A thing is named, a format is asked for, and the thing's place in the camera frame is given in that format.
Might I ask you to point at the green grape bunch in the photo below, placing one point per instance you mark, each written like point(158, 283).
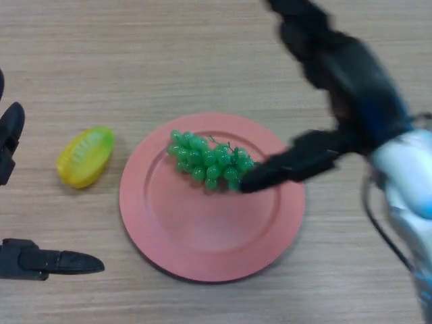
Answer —
point(202, 158)

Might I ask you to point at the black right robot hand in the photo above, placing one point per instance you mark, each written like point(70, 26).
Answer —
point(364, 91)

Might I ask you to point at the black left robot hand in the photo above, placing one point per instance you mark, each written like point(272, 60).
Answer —
point(23, 260)

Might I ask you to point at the yellow green starfruit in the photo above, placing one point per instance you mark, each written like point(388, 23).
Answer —
point(84, 157)

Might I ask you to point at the pink round plate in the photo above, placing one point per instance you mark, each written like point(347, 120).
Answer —
point(209, 229)

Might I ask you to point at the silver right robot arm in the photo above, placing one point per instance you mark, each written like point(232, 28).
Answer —
point(411, 189)

